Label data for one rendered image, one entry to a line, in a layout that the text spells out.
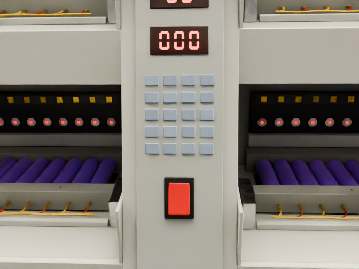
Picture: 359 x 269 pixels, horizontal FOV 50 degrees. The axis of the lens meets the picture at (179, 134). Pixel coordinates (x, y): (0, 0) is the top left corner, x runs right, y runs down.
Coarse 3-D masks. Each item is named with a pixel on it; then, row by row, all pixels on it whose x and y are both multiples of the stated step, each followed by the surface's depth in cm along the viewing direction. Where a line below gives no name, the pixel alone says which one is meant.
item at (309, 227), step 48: (288, 96) 46; (336, 96) 46; (288, 144) 48; (336, 144) 47; (240, 192) 37; (288, 192) 38; (336, 192) 37; (240, 240) 30; (288, 240) 34; (336, 240) 34
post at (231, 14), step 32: (128, 0) 31; (224, 0) 30; (128, 32) 31; (224, 32) 30; (128, 64) 31; (224, 64) 30; (128, 96) 31; (224, 96) 31; (128, 128) 31; (224, 128) 31; (128, 160) 31; (224, 160) 31; (128, 192) 31; (224, 192) 31; (128, 224) 32; (224, 224) 31; (128, 256) 32; (224, 256) 31
